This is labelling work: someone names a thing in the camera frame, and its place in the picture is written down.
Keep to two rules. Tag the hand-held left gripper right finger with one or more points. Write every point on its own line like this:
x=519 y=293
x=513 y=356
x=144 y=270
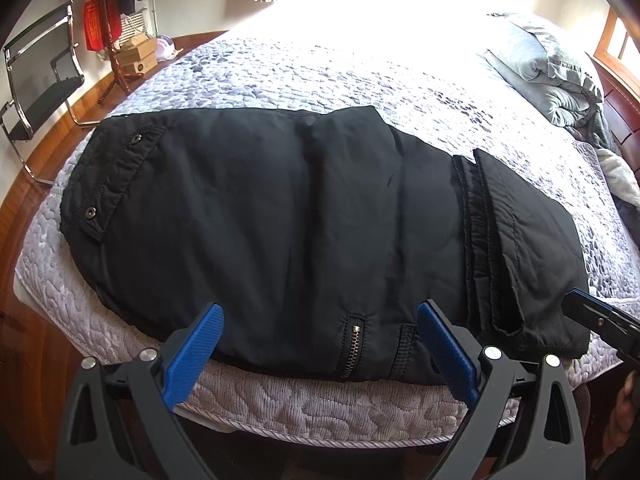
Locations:
x=447 y=355

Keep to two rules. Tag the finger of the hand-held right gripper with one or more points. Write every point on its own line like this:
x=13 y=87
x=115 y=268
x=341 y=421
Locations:
x=597 y=301
x=580 y=305

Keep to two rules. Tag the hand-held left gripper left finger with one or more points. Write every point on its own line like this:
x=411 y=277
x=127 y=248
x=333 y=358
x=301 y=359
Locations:
x=192 y=355

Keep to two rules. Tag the black quilted jacket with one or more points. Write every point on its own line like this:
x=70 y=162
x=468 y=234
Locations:
x=300 y=240

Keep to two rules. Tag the person's right hand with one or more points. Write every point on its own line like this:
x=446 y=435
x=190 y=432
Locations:
x=625 y=410

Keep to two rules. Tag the bed with quilted cover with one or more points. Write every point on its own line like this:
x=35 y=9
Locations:
x=300 y=410

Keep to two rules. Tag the cream fluffy pillow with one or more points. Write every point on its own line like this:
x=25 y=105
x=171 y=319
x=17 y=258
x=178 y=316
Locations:
x=617 y=172

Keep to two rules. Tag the wooden headboard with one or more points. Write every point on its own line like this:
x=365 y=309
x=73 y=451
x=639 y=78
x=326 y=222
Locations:
x=625 y=110

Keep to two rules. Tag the grey folded duvet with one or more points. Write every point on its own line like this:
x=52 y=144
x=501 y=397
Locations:
x=545 y=70

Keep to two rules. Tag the wooden framed window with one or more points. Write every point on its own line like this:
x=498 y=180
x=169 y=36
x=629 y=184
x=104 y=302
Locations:
x=617 y=40

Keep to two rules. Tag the large cardboard box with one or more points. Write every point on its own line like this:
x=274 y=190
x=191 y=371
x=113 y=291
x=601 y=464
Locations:
x=137 y=62

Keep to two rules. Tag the wooden coat rack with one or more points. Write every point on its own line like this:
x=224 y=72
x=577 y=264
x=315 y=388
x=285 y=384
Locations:
x=116 y=65

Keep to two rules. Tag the white purple bag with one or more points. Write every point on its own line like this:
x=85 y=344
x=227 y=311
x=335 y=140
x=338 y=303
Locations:
x=169 y=49

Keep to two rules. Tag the black chrome chair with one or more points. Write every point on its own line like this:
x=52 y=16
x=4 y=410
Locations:
x=35 y=90

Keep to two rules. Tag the small cardboard box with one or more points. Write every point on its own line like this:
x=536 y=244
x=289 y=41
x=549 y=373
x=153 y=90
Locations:
x=134 y=44

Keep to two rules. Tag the white slatted rack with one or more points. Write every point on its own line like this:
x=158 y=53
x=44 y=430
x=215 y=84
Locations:
x=134 y=24

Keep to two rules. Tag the red bag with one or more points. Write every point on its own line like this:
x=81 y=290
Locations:
x=97 y=22

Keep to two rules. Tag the pale bed sheet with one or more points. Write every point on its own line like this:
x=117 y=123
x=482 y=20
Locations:
x=360 y=15

